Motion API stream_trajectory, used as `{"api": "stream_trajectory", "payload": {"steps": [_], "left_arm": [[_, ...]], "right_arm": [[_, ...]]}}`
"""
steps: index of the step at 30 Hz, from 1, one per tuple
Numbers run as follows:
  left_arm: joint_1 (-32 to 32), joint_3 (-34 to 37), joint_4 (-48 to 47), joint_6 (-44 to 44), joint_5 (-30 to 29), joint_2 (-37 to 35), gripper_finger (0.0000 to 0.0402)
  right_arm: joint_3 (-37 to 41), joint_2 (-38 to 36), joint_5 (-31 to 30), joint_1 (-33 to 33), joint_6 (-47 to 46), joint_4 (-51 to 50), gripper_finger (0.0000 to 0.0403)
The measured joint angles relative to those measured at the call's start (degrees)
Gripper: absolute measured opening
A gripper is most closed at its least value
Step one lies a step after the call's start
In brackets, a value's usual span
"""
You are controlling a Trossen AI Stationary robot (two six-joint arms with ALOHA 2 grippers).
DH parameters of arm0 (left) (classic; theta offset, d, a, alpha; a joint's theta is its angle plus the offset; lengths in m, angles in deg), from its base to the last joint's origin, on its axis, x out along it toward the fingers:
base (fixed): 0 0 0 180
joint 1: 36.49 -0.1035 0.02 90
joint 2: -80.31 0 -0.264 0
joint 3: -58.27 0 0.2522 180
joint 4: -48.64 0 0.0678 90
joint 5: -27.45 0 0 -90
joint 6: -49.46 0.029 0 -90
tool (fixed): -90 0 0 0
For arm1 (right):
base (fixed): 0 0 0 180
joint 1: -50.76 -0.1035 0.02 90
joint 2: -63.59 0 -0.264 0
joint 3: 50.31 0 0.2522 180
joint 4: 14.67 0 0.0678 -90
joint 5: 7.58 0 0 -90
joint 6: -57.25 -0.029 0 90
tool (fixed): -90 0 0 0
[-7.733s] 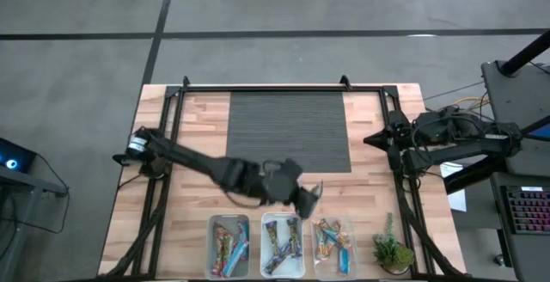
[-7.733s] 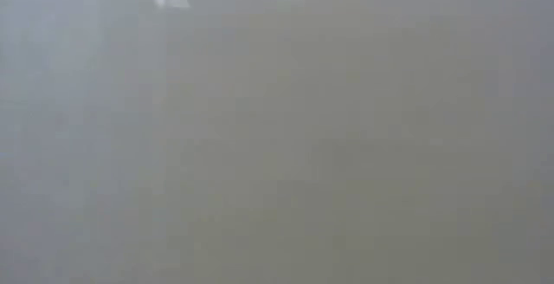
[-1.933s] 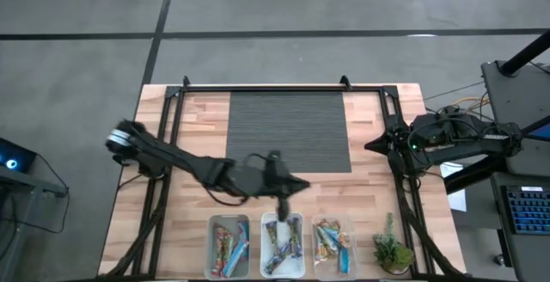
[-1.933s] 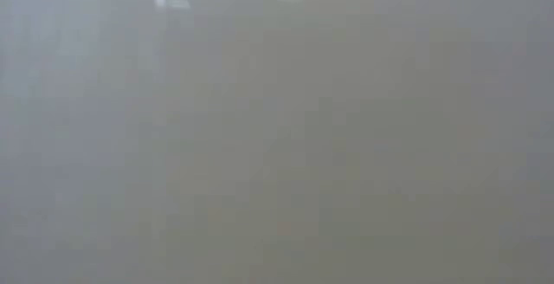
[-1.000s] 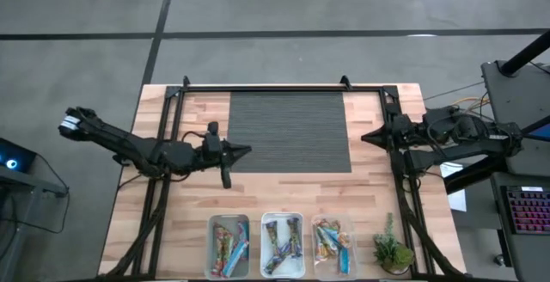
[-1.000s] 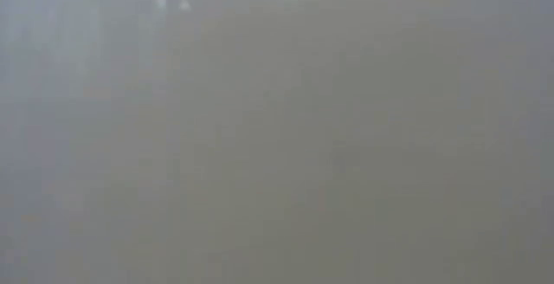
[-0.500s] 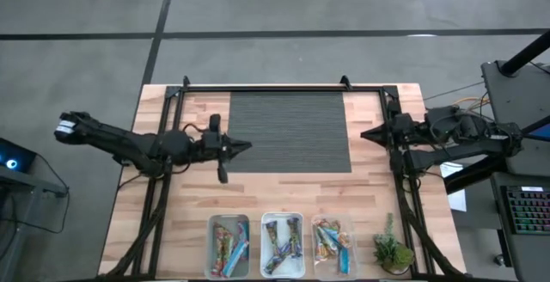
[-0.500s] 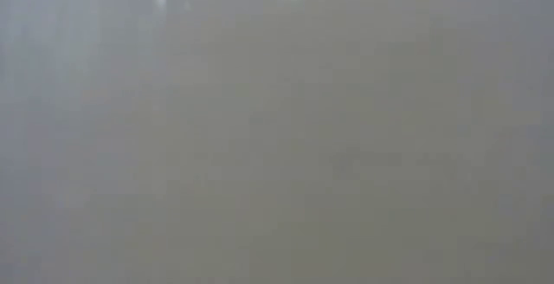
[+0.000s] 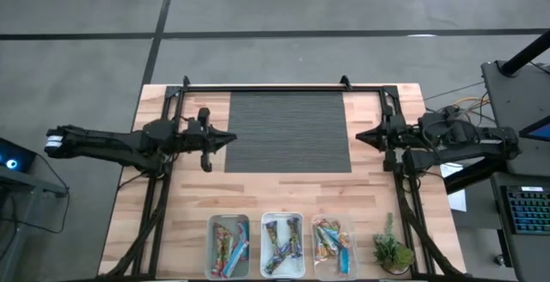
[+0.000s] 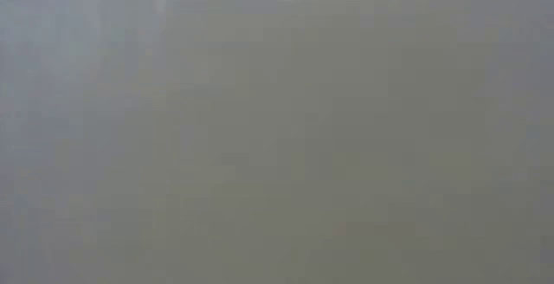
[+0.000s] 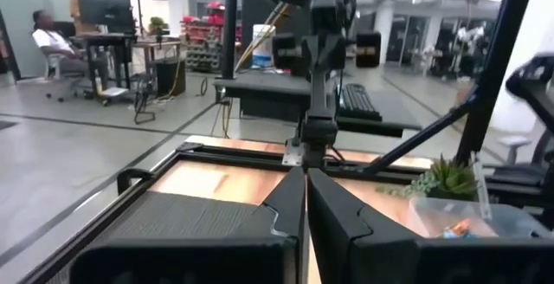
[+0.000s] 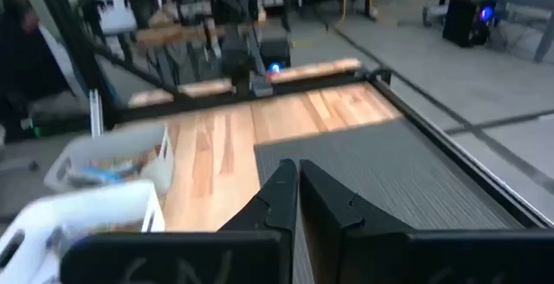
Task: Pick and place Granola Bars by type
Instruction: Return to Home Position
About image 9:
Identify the black diagonal frame strut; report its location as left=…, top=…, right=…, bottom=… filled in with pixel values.
left=101, top=199, right=167, bottom=279
left=399, top=204, right=464, bottom=279

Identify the purple-label Chewy granola bar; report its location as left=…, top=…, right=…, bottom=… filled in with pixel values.
left=286, top=217, right=303, bottom=258

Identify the blue and silver granola bar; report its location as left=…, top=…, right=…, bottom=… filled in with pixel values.
left=237, top=220, right=251, bottom=248

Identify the backlit black keyboard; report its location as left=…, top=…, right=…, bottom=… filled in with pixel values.
left=504, top=185, right=550, bottom=236

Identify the blue-ended green granola bar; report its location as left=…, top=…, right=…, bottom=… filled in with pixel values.
left=263, top=245, right=297, bottom=275

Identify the artificial pale green sprig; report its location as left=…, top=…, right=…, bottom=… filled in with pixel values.
left=383, top=211, right=397, bottom=236

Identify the black aluminium table frame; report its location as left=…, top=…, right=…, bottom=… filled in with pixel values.
left=97, top=82, right=474, bottom=282

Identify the red-ended granola bar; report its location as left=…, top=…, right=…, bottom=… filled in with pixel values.
left=212, top=224, right=233, bottom=278

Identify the blue-screen monitor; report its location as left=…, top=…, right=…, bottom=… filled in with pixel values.
left=518, top=115, right=550, bottom=143

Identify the gray woven placemat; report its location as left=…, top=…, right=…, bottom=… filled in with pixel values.
left=225, top=91, right=353, bottom=174

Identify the white paper sheet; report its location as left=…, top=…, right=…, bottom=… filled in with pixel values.
left=440, top=163, right=468, bottom=213

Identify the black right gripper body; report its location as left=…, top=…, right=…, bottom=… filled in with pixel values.
left=383, top=103, right=431, bottom=172

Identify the black computer with blue light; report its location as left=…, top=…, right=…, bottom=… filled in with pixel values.
left=0, top=137, right=39, bottom=175

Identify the thin gray floor cable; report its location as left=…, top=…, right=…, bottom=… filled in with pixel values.
left=423, top=81, right=486, bottom=101

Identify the black slanted pole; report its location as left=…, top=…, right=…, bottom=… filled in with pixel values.
left=500, top=29, right=550, bottom=77

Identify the artificial green succulent plant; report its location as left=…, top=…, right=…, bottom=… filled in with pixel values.
left=371, top=231, right=417, bottom=275

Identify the translucent plastic storage bin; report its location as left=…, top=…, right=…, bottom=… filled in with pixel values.
left=205, top=212, right=252, bottom=279
left=311, top=213, right=358, bottom=281
left=260, top=211, right=307, bottom=279

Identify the black desk cable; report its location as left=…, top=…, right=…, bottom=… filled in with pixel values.
left=0, top=152, right=72, bottom=236

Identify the yellow cable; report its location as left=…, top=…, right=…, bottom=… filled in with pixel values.
left=455, top=95, right=489, bottom=112

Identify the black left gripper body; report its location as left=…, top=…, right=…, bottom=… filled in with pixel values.
left=171, top=107, right=214, bottom=173

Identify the black equipment cart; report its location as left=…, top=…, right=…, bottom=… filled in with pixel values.
left=443, top=60, right=550, bottom=282

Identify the blue-label Chewy granola bar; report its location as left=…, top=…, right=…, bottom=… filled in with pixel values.
left=264, top=220, right=280, bottom=253

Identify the gray side desk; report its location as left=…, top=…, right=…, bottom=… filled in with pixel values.
left=0, top=165, right=70, bottom=282

